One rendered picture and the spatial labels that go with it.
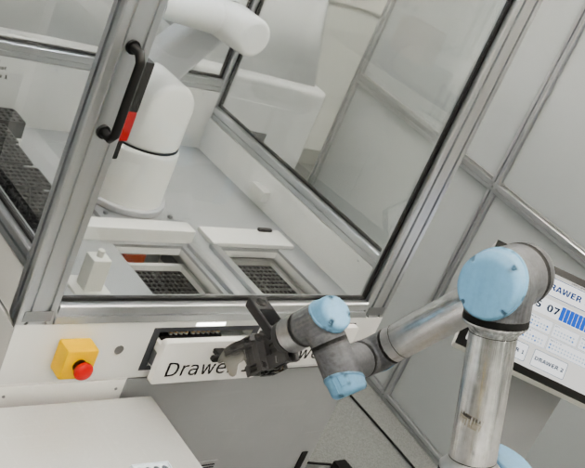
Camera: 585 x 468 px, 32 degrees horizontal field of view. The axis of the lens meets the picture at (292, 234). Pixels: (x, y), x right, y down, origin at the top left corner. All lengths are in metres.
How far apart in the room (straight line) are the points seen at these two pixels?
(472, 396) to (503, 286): 0.21
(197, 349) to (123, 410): 0.20
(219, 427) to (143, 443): 0.42
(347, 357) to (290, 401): 0.67
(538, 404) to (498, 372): 1.06
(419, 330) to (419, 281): 2.17
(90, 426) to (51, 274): 0.35
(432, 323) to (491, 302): 0.27
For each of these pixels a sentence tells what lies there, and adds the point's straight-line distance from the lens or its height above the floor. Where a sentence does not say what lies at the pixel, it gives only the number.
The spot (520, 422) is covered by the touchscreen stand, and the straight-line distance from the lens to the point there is 2.88.
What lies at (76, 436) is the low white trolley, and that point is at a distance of 2.09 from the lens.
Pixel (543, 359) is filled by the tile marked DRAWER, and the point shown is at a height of 1.01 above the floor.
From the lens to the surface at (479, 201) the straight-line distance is 3.96.
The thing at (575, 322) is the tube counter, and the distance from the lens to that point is 2.76.
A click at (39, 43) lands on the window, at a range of 2.03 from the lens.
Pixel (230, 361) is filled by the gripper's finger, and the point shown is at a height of 0.94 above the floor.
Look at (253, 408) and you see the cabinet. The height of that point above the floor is 0.68.
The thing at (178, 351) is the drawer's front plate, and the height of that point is 0.91.
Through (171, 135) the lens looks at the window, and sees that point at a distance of 1.93.
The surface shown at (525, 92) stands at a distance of 3.89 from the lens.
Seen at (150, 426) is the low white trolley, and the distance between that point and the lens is 2.19.
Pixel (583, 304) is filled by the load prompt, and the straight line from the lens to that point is 2.78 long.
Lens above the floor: 2.02
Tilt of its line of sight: 22 degrees down
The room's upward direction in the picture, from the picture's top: 24 degrees clockwise
